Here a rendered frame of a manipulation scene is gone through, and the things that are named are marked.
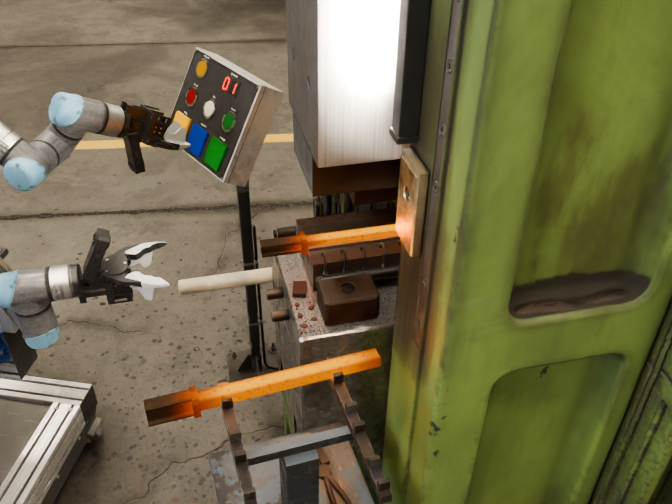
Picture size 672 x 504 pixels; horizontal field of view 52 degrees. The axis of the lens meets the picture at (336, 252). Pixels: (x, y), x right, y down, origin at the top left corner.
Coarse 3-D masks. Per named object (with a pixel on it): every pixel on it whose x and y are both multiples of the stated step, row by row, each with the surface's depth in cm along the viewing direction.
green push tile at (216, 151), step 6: (216, 138) 186; (210, 144) 187; (216, 144) 185; (222, 144) 184; (210, 150) 187; (216, 150) 185; (222, 150) 183; (204, 156) 189; (210, 156) 187; (216, 156) 185; (222, 156) 183; (210, 162) 186; (216, 162) 185; (222, 162) 184; (216, 168) 184
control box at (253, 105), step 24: (192, 72) 197; (216, 72) 189; (240, 72) 182; (216, 96) 188; (240, 96) 181; (264, 96) 178; (192, 120) 195; (216, 120) 187; (240, 120) 180; (264, 120) 182; (240, 144) 181; (240, 168) 185
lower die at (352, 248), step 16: (384, 208) 171; (304, 224) 165; (320, 224) 163; (336, 224) 163; (352, 224) 163; (368, 224) 163; (384, 224) 163; (368, 240) 156; (384, 240) 157; (304, 256) 161; (320, 256) 153; (336, 256) 153; (352, 256) 153; (368, 256) 153; (320, 272) 152; (336, 272) 153
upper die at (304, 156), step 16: (304, 144) 141; (304, 160) 143; (400, 160) 140; (304, 176) 146; (320, 176) 137; (336, 176) 138; (352, 176) 139; (368, 176) 140; (384, 176) 141; (320, 192) 140; (336, 192) 140
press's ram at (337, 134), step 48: (288, 0) 136; (336, 0) 112; (384, 0) 114; (288, 48) 144; (336, 48) 117; (384, 48) 119; (336, 96) 122; (384, 96) 125; (336, 144) 128; (384, 144) 131
